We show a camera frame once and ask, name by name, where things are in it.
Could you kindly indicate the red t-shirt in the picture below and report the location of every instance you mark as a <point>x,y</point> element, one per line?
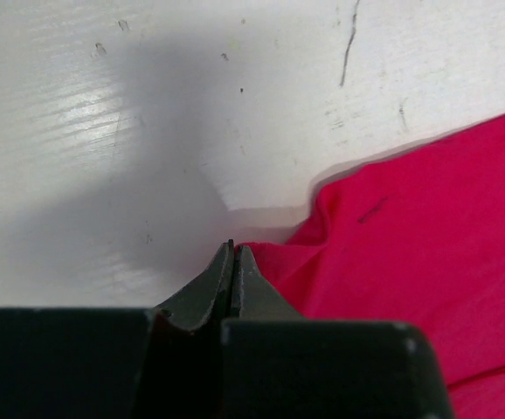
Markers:
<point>418,238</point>

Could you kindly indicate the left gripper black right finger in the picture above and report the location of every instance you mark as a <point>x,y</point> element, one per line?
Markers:
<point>279,364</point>

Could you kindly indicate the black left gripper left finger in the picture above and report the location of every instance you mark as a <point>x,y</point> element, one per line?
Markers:
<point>80,362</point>

